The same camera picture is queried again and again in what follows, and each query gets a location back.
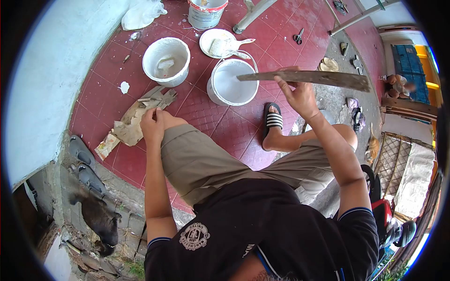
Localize person's right hand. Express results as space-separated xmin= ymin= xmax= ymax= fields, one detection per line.
xmin=274 ymin=66 xmax=320 ymax=121

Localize person's left hand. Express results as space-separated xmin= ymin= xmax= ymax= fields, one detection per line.
xmin=140 ymin=107 xmax=166 ymax=145

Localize person's left fingers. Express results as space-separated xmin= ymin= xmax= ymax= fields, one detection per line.
xmin=140 ymin=108 xmax=157 ymax=124

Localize person's right thumb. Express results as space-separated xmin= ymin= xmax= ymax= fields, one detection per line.
xmin=274 ymin=76 xmax=294 ymax=102

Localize long wooden stick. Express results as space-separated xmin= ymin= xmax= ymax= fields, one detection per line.
xmin=236 ymin=70 xmax=372 ymax=93

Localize torn brown cardboard piece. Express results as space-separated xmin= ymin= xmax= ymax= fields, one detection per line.
xmin=112 ymin=85 xmax=178 ymax=147

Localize pair of beige sandals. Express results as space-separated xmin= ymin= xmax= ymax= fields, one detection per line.
xmin=318 ymin=57 xmax=340 ymax=72

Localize paint brush in water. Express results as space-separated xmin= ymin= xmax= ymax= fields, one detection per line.
xmin=157 ymin=58 xmax=176 ymax=75

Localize crumpled paper scrap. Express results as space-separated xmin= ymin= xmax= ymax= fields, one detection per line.
xmin=94 ymin=132 xmax=121 ymax=161

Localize white bucket of paint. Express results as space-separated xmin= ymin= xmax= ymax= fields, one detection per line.
xmin=206 ymin=58 xmax=260 ymax=107

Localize white bucket with murky water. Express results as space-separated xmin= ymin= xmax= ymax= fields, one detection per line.
xmin=142 ymin=37 xmax=191 ymax=88

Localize person's legs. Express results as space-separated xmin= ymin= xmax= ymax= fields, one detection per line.
xmin=160 ymin=102 xmax=358 ymax=212

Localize grey ladder leg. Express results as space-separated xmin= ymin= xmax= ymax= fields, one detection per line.
xmin=232 ymin=0 xmax=278 ymax=35

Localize wide white paint brush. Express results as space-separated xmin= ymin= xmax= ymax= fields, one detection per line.
xmin=208 ymin=37 xmax=256 ymax=58

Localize grey rubber sandal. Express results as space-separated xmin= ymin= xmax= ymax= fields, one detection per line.
xmin=67 ymin=135 xmax=96 ymax=169
xmin=75 ymin=164 xmax=107 ymax=196

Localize white round bucket lid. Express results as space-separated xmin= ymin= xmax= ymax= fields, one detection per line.
xmin=199 ymin=28 xmax=237 ymax=59

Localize large grey paint can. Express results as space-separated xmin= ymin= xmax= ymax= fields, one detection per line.
xmin=187 ymin=0 xmax=229 ymax=31

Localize clear plastic bag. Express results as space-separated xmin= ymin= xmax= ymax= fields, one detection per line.
xmin=121 ymin=0 xmax=168 ymax=31

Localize orange cat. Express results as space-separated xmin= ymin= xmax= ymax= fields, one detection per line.
xmin=365 ymin=122 xmax=381 ymax=165

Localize dark brown dog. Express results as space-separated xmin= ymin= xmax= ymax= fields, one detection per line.
xmin=69 ymin=191 xmax=122 ymax=258

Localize blue door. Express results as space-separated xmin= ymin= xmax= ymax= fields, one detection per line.
xmin=391 ymin=44 xmax=431 ymax=105

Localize wooden lattice fence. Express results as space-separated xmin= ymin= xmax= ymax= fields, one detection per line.
xmin=373 ymin=132 xmax=413 ymax=197

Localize person's body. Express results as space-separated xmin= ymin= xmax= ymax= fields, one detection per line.
xmin=144 ymin=178 xmax=380 ymax=281

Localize grey tarpaulin cloth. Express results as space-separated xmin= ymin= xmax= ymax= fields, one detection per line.
xmin=394 ymin=142 xmax=436 ymax=219

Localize red motorcycle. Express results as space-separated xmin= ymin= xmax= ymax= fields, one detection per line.
xmin=361 ymin=164 xmax=417 ymax=262

